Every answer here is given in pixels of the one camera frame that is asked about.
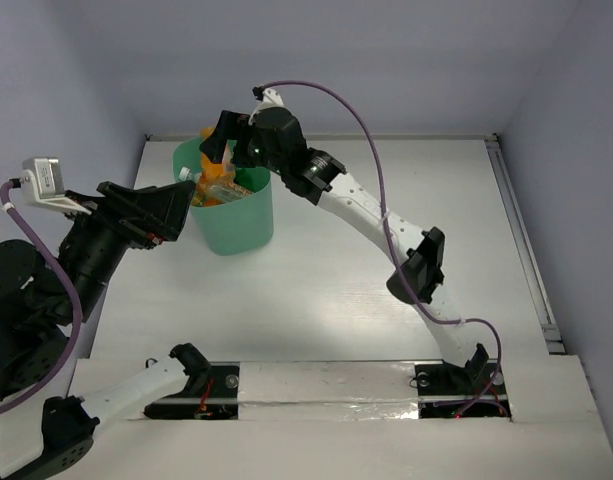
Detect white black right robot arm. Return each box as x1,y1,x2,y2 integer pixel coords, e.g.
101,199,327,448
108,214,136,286
200,107,489,396

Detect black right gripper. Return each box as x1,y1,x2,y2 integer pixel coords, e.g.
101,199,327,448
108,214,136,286
199,108,287,176

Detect orange label clear tea bottle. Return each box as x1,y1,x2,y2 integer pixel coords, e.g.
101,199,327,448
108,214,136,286
178,167,252,207

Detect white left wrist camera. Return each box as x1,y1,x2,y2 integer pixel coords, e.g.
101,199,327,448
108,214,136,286
12,157,92,216

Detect orange juice bottle barcode label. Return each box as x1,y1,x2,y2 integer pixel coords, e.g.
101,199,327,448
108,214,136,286
199,127,237,181

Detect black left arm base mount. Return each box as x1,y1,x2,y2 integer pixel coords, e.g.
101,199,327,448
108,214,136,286
143,363,240,420

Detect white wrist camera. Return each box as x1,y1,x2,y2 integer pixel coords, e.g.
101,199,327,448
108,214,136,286
12,157,92,216
248,86,285,125

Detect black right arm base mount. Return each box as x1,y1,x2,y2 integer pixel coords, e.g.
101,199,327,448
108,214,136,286
409,361,511,419

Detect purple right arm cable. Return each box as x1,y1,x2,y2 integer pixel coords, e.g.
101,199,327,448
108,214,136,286
253,79,503,419

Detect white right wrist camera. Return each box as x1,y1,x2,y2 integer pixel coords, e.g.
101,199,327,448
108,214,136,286
248,86,285,125

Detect green plastic bottle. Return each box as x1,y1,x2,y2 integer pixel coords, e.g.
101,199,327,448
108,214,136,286
235,168,261,193

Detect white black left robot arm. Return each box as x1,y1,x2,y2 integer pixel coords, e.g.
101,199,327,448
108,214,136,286
0,178,211,479

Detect green plastic bin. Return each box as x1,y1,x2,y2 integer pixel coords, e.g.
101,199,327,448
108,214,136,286
173,127,274,256

